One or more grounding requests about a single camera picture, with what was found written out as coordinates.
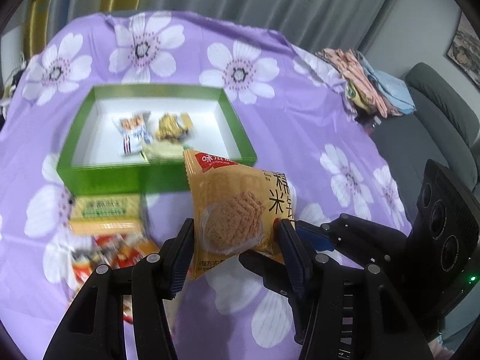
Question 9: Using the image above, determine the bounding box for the yellow rice cracker packet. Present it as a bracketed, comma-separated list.
[183, 149, 294, 280]

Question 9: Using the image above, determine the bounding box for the red white snack packet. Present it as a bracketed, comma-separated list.
[122, 295, 134, 324]

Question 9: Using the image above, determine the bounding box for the orange triangular snack packet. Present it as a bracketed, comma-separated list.
[71, 248, 103, 294]

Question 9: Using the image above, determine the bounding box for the red orange snack packet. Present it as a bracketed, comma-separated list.
[94, 232, 160, 268]

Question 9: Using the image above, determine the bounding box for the purple floral tablecloth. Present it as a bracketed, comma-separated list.
[1, 11, 411, 359]

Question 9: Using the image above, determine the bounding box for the grey sofa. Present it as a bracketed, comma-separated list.
[364, 63, 479, 221]

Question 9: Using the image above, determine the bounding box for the folded clothes pile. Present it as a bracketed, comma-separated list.
[316, 48, 416, 119]

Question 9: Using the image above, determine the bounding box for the green cardboard box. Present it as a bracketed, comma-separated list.
[57, 84, 257, 196]

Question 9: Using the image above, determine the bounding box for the pale green snack packet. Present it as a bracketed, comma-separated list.
[140, 141, 190, 163]

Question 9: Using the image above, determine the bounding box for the brown snack packet in box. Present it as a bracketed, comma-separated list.
[155, 113, 193, 141]

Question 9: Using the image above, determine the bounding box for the silver wrapped snack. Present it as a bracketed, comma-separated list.
[114, 111, 153, 156]

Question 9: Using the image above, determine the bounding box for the framed wall picture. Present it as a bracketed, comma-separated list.
[447, 13, 480, 88]

